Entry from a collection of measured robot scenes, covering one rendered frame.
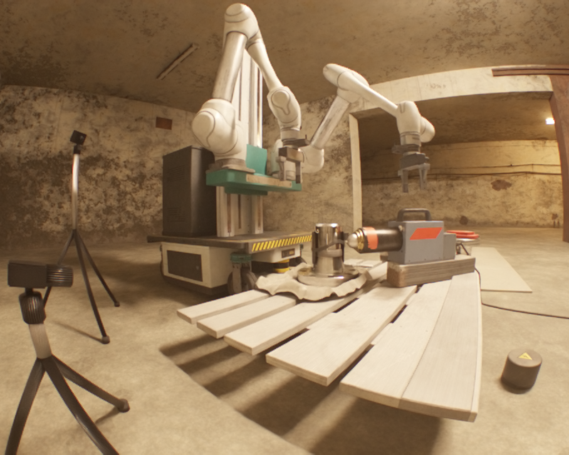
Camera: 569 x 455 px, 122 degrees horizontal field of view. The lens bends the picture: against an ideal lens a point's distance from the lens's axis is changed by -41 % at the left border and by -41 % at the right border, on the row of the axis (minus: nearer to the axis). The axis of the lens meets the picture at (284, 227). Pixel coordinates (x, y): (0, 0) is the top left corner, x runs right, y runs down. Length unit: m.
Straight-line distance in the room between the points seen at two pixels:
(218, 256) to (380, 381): 1.02
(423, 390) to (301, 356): 0.26
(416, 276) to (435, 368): 0.65
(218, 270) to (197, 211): 0.38
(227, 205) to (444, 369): 1.28
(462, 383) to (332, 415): 0.29
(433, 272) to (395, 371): 0.70
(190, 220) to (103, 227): 4.05
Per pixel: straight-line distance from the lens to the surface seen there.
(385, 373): 0.52
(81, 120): 5.70
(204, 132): 1.08
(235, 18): 1.36
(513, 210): 10.10
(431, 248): 1.14
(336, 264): 1.06
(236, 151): 1.27
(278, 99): 1.07
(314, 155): 1.74
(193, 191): 1.52
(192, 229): 1.51
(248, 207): 1.66
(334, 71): 1.52
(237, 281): 1.26
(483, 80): 5.18
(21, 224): 5.37
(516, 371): 0.78
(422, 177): 1.11
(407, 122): 1.18
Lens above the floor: 0.43
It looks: 2 degrees down
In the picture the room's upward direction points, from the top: 1 degrees counter-clockwise
